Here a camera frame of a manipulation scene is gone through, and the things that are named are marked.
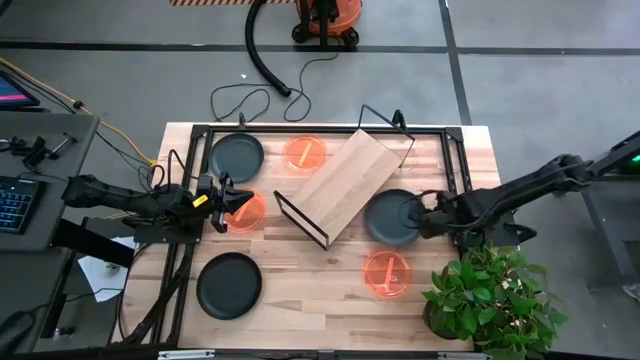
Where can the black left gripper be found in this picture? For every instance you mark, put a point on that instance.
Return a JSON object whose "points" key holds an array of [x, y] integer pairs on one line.
{"points": [[215, 200]]}

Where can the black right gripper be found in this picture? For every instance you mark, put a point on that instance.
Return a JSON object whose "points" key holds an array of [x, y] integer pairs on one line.
{"points": [[437, 220]]}

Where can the dark grey round plate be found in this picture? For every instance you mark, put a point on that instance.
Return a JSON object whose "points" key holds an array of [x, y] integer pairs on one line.
{"points": [[229, 285], [387, 217], [235, 157]]}

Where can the orange translucent round plate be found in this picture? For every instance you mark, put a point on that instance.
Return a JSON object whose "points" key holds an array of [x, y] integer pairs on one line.
{"points": [[305, 153], [254, 220], [387, 274]]}

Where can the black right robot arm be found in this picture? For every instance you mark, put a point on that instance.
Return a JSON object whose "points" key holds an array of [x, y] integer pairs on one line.
{"points": [[525, 185]]}

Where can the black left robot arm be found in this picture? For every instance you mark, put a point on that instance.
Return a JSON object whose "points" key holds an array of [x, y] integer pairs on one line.
{"points": [[125, 200]]}

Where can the black table clamp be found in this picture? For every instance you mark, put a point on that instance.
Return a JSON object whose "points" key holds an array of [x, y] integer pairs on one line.
{"points": [[242, 120], [398, 119]]}

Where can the green potted plant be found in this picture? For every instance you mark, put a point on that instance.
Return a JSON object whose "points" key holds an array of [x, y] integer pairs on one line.
{"points": [[490, 300]]}

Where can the white paper sheet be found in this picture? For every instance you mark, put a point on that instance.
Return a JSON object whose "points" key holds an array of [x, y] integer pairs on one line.
{"points": [[102, 275]]}

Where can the grey desk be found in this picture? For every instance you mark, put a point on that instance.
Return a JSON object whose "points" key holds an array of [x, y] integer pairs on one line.
{"points": [[60, 200]]}

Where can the black clamp tool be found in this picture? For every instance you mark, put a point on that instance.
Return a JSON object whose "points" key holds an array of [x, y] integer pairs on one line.
{"points": [[37, 152]]}

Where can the orange shop vacuum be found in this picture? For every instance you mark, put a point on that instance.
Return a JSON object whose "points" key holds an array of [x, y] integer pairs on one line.
{"points": [[330, 12]]}

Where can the black backlit keyboard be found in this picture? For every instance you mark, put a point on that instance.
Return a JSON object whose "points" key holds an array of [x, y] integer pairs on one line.
{"points": [[17, 205]]}

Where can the black box with green light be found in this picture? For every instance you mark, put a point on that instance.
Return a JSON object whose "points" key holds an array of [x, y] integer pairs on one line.
{"points": [[634, 161]]}

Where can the computer monitor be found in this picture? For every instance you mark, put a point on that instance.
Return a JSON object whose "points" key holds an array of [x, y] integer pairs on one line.
{"points": [[12, 92]]}

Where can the black computer mouse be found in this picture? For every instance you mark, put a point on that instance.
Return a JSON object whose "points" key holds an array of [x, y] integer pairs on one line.
{"points": [[15, 330]]}

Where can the wooden shelf with black frame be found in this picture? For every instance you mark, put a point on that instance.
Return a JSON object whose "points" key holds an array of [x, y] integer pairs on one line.
{"points": [[345, 180]]}

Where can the black metal table frame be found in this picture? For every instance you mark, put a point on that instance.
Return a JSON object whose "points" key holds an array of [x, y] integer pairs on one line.
{"points": [[325, 129]]}

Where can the silver metal bracket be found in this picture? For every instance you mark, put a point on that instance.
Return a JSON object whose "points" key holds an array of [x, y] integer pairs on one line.
{"points": [[185, 354], [465, 356]]}

